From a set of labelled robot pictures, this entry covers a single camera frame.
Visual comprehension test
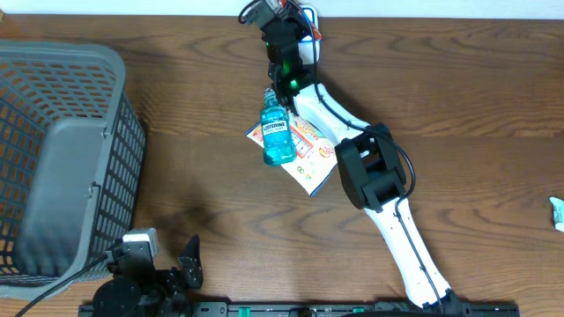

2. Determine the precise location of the right black cable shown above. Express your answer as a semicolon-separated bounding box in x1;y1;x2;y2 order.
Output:
237;0;446;309

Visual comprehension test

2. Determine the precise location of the white barcode scanner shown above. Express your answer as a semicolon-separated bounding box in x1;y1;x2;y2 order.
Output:
298;4;322;65

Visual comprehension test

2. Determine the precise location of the light blue wipes packet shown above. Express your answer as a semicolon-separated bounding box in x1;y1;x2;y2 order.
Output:
549;196;564;232

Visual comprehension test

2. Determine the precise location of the red snack bar wrapper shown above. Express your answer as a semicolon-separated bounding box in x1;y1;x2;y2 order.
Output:
281;0;323;43

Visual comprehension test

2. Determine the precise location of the grey plastic shopping basket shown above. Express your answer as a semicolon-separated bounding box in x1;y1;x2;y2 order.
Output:
1;41;146;300

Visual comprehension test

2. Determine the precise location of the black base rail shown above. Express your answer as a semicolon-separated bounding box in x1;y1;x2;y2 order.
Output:
78;302;521;317

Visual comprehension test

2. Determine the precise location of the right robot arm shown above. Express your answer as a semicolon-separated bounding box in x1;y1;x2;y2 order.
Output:
245;4;464;316

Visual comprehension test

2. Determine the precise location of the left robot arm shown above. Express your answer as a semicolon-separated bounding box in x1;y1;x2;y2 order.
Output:
92;235;204;317

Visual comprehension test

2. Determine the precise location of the blue mouthwash bottle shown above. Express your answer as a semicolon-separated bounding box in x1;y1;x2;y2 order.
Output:
260;88;296;166

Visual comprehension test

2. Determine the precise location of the cream snack bag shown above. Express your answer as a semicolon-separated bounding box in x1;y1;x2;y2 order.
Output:
244;112;340;197

